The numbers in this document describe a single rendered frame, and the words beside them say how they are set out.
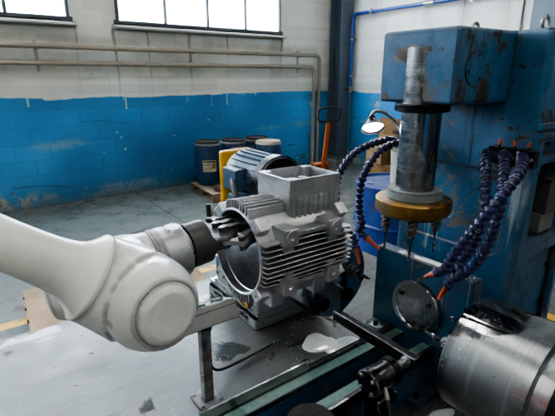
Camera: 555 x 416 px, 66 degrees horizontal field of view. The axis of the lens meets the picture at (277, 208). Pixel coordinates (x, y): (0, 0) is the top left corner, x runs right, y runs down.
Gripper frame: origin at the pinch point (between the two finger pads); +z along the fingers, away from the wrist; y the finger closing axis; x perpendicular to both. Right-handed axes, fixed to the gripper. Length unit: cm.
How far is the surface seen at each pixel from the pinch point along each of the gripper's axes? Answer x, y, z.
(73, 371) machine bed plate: 53, 58, -39
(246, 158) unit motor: 6, 64, 31
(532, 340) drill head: 25, -35, 28
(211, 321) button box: 31.7, 21.6, -9.0
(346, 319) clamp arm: 36.5, 4.9, 19.8
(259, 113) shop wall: 76, 548, 356
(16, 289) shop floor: 133, 307, -47
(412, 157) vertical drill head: -3.0, -1.8, 35.9
